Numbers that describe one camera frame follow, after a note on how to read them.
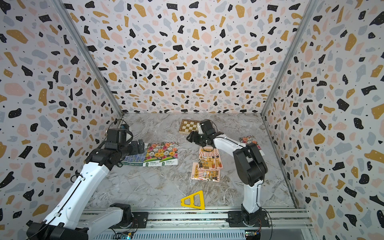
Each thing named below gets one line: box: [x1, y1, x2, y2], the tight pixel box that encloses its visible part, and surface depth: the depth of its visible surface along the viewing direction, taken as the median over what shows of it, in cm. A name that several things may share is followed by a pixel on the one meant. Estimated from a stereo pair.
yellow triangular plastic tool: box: [181, 201, 205, 210], surface depth 80 cm
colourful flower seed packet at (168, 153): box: [159, 142, 179, 167], surface depth 100 cm
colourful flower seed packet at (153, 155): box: [142, 142, 162, 167], surface depth 99 cm
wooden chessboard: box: [179, 119, 201, 135], surface depth 112 cm
